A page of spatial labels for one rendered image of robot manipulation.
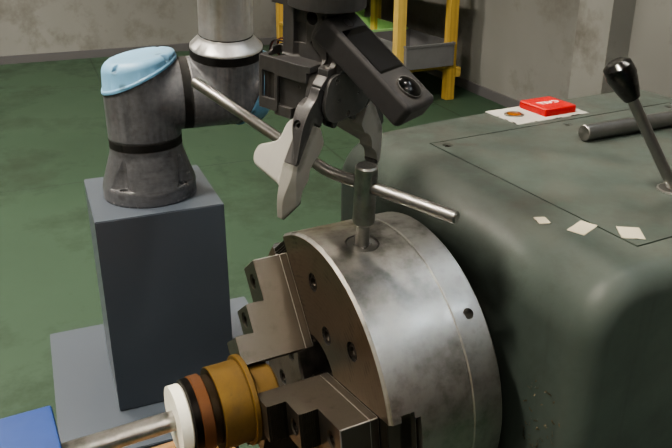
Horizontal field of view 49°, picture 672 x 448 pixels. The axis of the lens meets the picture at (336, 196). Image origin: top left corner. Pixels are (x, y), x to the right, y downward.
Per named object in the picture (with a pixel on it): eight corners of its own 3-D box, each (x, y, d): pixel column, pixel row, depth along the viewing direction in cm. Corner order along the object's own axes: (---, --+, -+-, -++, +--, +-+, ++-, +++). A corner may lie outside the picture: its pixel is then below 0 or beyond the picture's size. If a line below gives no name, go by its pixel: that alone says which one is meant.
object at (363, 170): (375, 267, 76) (382, 164, 71) (363, 276, 74) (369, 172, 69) (358, 259, 77) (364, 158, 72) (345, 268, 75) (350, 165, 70)
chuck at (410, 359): (321, 376, 103) (331, 171, 88) (452, 560, 78) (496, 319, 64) (261, 394, 99) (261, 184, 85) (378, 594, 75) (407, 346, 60)
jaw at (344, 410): (353, 358, 78) (415, 408, 67) (356, 401, 79) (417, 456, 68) (254, 388, 73) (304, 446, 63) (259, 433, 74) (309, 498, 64)
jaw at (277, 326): (325, 344, 84) (296, 244, 86) (341, 337, 79) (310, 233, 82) (232, 371, 79) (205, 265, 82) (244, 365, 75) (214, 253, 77)
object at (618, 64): (619, 96, 80) (626, 52, 79) (643, 103, 78) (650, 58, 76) (592, 100, 79) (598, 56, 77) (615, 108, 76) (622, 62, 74)
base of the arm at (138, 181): (99, 181, 128) (92, 126, 124) (186, 170, 133) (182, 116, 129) (109, 214, 115) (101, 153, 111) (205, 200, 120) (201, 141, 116)
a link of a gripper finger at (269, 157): (245, 203, 72) (283, 115, 72) (292, 223, 69) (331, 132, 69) (226, 195, 69) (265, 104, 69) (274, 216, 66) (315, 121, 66)
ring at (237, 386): (253, 330, 79) (168, 353, 76) (288, 377, 72) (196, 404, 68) (256, 401, 83) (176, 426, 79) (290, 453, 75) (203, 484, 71)
